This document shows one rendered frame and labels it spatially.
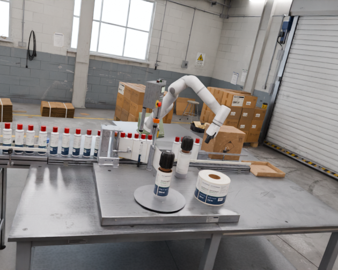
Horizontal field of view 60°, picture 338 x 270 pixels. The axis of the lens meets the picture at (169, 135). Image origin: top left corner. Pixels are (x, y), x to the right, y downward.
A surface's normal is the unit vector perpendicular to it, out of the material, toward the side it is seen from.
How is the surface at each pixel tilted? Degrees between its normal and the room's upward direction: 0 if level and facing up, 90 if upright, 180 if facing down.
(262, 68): 90
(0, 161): 90
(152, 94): 90
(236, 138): 90
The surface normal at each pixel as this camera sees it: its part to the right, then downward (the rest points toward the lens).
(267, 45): -0.87, -0.02
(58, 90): 0.47, 0.33
